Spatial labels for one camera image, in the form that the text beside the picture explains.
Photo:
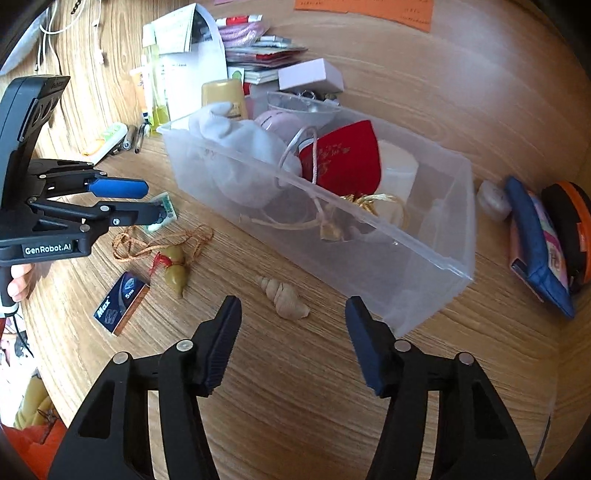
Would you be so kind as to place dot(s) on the small green packet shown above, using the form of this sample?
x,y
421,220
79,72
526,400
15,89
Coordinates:
x,y
164,217

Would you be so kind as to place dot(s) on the blue fabric pouch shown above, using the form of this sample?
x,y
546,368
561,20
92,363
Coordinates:
x,y
540,249

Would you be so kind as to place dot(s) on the clear plastic storage box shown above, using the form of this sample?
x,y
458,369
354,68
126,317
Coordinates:
x,y
369,258

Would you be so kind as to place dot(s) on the person's left hand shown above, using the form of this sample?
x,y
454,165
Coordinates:
x,y
21,281

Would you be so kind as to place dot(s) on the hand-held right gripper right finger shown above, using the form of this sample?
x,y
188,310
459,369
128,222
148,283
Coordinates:
x,y
364,355

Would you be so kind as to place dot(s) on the translucent round plastic container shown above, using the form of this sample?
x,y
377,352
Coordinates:
x,y
399,170

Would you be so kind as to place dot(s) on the gold tassel charm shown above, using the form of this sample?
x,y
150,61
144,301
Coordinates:
x,y
374,207

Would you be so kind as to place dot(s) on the metal binder clips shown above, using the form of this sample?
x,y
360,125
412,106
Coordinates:
x,y
318,95

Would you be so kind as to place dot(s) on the white cloth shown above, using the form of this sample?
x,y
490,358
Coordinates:
x,y
240,147

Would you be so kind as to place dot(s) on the small blue cardboard box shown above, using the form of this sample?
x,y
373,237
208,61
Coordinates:
x,y
121,302

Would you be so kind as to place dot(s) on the pink round container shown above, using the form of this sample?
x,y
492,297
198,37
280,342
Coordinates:
x,y
281,127

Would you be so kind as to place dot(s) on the white green orange tube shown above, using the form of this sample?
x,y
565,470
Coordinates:
x,y
106,143

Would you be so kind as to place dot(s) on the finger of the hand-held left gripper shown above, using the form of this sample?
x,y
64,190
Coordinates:
x,y
120,188
138,213

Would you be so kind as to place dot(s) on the yellow cloth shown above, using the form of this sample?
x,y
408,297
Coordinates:
x,y
34,401

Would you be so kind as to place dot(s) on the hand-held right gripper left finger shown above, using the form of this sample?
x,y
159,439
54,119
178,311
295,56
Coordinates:
x,y
221,350

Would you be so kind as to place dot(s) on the orange paper note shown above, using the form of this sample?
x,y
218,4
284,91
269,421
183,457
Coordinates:
x,y
369,9

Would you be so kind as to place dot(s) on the stack of flat packets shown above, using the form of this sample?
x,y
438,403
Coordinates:
x,y
263,50

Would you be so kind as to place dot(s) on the beige spiral seashell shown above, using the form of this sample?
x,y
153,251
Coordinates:
x,y
284,300

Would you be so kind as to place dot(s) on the red fabric pouch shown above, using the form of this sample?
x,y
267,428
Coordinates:
x,y
346,157

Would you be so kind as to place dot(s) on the silver pen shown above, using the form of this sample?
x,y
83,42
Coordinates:
x,y
141,138

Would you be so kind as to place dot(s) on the clear plastic bowl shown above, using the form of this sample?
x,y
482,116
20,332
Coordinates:
x,y
304,108

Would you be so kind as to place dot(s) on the pale pink box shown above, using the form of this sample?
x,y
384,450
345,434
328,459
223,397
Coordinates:
x,y
309,74

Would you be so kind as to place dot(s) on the white paper bag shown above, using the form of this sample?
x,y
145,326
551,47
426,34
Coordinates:
x,y
194,78

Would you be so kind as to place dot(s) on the yellow liquid bottle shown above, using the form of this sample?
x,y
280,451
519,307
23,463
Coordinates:
x,y
159,106

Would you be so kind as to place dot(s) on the wooden desktop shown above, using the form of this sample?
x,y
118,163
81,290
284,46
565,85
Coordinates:
x,y
300,392

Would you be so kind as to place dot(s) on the folded paper leaflet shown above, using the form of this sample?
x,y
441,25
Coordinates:
x,y
173,30

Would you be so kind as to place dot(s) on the small white round tin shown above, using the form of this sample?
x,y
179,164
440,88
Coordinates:
x,y
493,198

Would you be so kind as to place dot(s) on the orange red cloth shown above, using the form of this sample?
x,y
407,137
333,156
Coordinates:
x,y
32,452

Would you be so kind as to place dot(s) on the black and orange case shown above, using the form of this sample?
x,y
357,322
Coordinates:
x,y
575,221

